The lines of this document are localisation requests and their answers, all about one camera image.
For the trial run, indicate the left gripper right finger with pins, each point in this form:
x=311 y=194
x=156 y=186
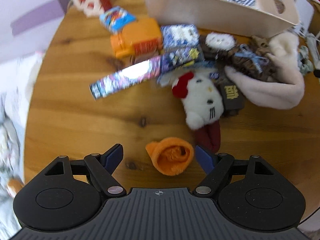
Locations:
x=206 y=159

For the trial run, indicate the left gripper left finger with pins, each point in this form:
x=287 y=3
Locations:
x=112 y=158

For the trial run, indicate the orange knitted sock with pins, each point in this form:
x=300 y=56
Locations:
x=170 y=156

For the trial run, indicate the long colourful printed box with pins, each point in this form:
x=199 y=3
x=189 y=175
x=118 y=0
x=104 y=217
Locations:
x=145 y=70

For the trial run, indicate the brown plaid doll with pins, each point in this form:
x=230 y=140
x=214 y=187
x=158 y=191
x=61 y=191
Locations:
x=225 y=50

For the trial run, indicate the blue white tissue pack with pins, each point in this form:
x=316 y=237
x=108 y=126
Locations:
x=179 y=36

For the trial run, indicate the white kitty plush doll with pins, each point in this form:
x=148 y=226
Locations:
x=203 y=108

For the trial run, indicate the black gold small box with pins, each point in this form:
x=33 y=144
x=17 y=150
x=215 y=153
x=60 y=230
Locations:
x=232 y=97

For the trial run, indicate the white pink fluffy slipper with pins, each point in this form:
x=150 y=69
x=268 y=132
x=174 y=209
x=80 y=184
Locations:
x=285 y=88

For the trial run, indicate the green checked scrunchie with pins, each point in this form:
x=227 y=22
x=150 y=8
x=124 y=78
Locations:
x=304 y=64

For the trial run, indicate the small blue colourful box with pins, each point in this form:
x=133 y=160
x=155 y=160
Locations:
x=115 y=19

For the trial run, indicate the beige plastic basket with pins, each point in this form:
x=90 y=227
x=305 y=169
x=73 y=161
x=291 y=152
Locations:
x=266 y=19

